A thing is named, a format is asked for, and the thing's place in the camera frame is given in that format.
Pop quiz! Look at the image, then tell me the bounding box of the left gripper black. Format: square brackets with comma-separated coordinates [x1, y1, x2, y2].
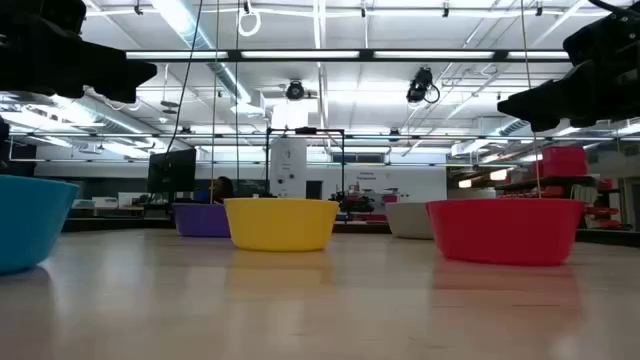
[0, 0, 158, 104]

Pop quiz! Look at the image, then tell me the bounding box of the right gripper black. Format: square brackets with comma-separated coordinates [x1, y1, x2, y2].
[497, 7, 640, 132]

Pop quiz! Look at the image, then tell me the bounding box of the red plastic bowl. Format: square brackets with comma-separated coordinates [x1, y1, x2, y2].
[425, 198, 585, 267]

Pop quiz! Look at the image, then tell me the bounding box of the blue plastic bowl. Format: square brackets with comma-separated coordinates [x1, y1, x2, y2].
[0, 174, 80, 275]

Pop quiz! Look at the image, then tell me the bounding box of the purple plastic bowl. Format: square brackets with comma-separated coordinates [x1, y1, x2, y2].
[172, 202, 232, 238]

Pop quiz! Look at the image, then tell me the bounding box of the yellow plastic bowl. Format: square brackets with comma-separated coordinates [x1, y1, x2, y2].
[223, 197, 340, 253]

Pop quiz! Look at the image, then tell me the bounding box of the storage shelf with red bins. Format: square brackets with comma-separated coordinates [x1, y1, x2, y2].
[494, 174, 621, 230]

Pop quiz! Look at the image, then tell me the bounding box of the red storage bin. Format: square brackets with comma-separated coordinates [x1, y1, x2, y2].
[541, 145, 589, 178]

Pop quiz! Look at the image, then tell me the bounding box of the black computer monitor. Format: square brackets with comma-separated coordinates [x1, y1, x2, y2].
[147, 148, 197, 194]

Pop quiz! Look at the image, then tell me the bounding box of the person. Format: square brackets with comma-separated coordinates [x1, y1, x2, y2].
[211, 175, 235, 204]

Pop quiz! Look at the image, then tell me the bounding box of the blue bowl with metal rim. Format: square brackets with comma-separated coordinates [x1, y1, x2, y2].
[383, 201, 435, 240]

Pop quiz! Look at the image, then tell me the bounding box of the overhead LED light bar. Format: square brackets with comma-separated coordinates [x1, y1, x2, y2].
[124, 48, 571, 64]

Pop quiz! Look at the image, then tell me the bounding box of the distant robot on table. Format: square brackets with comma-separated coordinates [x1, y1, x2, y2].
[329, 190, 376, 217]

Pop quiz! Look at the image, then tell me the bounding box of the thin hanging cable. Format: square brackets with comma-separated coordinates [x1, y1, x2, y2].
[519, 0, 543, 199]

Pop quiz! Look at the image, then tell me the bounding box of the black hanging cable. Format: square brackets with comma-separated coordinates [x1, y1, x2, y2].
[164, 0, 204, 154]

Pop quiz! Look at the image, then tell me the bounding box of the black hanging camera with cable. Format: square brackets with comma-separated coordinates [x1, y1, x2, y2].
[405, 66, 442, 106]

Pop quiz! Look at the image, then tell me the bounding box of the white cable loop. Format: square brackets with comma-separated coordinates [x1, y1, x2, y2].
[237, 8, 262, 38]

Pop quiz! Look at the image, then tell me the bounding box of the round black hanging camera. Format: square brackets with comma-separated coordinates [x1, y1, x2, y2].
[285, 79, 306, 102]

